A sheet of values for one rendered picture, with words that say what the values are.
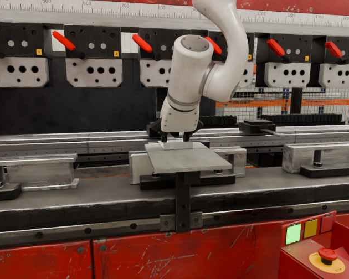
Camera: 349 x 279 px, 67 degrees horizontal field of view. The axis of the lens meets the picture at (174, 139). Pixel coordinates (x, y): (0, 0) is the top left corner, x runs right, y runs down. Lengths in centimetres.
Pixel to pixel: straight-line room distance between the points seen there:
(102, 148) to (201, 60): 64
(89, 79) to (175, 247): 54
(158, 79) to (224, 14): 31
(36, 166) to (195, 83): 53
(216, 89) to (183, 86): 8
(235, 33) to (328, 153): 68
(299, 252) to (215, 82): 46
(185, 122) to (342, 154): 65
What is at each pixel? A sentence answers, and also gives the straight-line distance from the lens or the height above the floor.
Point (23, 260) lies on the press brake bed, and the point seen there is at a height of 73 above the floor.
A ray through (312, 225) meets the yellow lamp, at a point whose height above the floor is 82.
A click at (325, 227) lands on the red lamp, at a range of 86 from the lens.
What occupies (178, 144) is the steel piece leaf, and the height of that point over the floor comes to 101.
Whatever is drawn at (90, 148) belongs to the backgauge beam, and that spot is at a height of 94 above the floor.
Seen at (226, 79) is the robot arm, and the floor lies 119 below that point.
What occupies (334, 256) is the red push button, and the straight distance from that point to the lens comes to 73.
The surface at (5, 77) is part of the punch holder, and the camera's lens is 84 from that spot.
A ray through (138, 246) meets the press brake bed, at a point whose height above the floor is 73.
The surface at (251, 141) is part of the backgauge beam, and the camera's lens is 120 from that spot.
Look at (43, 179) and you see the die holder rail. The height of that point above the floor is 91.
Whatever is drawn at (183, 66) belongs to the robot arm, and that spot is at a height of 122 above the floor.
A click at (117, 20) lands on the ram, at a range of 81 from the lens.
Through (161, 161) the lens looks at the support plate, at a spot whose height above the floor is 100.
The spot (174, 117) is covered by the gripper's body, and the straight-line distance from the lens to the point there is 68.
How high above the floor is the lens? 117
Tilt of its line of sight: 11 degrees down
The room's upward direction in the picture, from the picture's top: straight up
